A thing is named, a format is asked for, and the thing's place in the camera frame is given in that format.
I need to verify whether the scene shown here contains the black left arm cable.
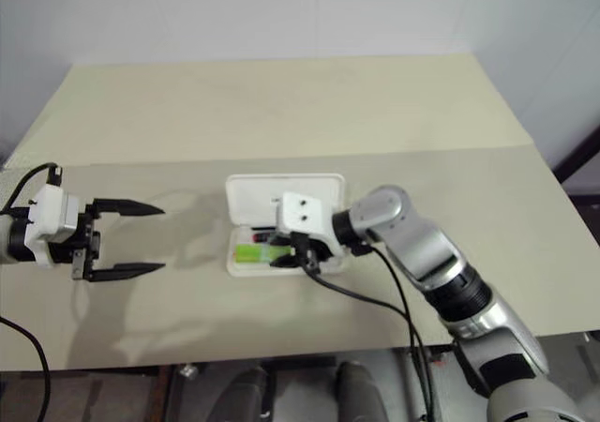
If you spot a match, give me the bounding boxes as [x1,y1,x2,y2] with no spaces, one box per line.
[0,315,52,422]
[0,161,66,217]

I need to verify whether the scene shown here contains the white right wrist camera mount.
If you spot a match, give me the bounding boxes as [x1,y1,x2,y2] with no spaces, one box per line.
[274,191,351,257]

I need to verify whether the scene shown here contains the green marker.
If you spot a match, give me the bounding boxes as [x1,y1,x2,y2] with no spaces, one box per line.
[234,244,294,265]

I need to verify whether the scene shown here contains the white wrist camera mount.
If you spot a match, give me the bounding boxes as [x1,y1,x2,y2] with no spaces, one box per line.
[274,191,351,257]
[21,184,80,271]

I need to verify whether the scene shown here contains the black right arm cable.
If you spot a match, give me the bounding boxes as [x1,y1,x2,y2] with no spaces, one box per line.
[351,243,440,422]
[302,248,435,422]

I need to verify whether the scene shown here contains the dark rounded shape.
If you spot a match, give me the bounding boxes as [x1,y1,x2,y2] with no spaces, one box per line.
[211,364,269,422]

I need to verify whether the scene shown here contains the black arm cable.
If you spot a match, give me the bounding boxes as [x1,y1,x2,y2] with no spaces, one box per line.
[0,161,66,217]
[0,315,52,422]
[302,248,435,422]
[351,243,440,422]

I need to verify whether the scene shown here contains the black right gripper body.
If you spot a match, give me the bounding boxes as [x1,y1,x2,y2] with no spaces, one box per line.
[289,232,335,274]

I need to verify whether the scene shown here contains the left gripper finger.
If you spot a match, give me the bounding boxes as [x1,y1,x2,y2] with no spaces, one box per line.
[83,262,167,284]
[91,198,167,218]

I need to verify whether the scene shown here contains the white plastic pencil case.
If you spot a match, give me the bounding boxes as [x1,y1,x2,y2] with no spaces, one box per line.
[224,173,351,279]

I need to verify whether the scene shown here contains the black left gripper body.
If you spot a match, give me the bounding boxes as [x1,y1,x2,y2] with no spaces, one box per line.
[46,200,103,282]

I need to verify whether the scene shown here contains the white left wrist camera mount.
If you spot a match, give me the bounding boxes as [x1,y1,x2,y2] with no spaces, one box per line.
[21,184,80,271]

